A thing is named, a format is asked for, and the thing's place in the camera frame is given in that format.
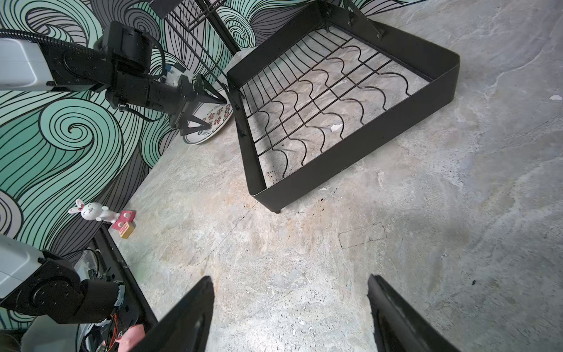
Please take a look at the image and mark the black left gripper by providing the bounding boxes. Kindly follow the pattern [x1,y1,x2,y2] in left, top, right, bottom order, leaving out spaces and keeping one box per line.
[107,73,228,136]

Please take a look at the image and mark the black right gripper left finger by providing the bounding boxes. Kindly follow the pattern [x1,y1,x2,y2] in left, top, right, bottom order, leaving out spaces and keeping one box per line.
[132,276,215,352]

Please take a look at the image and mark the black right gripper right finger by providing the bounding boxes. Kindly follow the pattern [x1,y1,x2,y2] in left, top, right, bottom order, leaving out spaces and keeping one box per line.
[367,274,459,352]

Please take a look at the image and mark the white plate red Chinese characters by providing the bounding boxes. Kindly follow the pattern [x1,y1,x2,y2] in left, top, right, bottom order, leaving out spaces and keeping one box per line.
[182,88,233,145]

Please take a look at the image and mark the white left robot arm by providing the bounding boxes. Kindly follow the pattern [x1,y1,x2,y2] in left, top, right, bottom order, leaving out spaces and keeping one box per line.
[1,20,180,253]

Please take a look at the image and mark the small white bunny figurine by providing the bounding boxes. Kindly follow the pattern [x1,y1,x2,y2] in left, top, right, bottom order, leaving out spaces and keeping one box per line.
[67,199,120,224]

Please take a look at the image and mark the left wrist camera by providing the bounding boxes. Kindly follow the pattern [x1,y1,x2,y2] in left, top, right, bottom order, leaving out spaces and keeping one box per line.
[159,62,194,87]

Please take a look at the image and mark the black wire dish rack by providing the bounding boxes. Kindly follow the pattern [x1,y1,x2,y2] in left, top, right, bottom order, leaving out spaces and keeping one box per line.
[149,0,461,214]

